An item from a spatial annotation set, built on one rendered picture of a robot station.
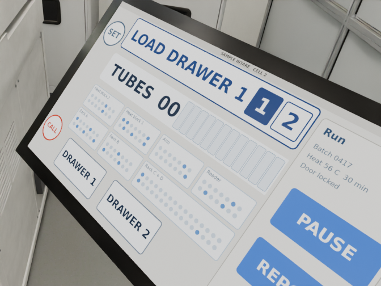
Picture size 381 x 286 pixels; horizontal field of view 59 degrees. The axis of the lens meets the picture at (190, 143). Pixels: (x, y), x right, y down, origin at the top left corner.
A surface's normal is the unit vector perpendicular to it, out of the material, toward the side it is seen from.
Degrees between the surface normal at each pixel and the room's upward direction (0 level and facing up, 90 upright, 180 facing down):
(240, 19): 90
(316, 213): 50
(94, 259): 1
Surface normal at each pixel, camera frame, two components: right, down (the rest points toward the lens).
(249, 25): 0.07, 0.60
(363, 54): -0.99, -0.08
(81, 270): 0.15, -0.80
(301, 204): -0.43, -0.26
